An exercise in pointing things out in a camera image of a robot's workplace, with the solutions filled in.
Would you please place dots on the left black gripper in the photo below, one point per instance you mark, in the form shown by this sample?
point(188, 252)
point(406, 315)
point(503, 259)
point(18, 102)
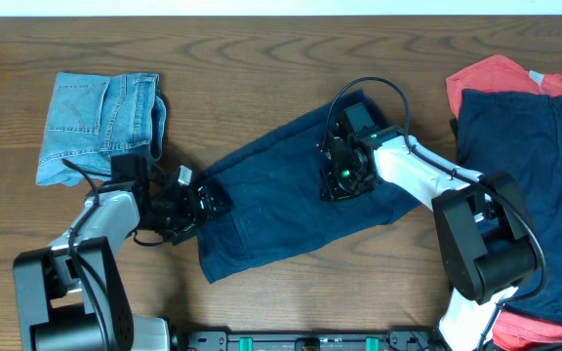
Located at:
point(202, 203)

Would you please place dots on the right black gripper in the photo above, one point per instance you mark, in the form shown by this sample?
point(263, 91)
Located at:
point(328, 180)

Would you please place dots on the navy blue shorts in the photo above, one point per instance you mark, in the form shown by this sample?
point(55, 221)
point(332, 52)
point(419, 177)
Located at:
point(277, 212)

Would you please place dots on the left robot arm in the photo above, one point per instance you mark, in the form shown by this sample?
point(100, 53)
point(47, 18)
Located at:
point(70, 295)

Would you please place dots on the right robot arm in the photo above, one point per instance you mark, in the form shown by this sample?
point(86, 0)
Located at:
point(485, 234)

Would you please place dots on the folded light blue jeans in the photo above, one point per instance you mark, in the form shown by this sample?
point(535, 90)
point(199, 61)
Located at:
point(92, 118)

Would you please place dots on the navy shorts in pile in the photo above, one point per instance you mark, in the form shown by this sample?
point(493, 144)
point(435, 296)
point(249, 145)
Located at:
point(521, 134)

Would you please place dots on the red t-shirt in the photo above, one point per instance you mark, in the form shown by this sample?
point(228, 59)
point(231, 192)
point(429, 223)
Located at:
point(499, 74)

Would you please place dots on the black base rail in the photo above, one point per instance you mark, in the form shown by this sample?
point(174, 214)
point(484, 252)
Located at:
point(395, 340)

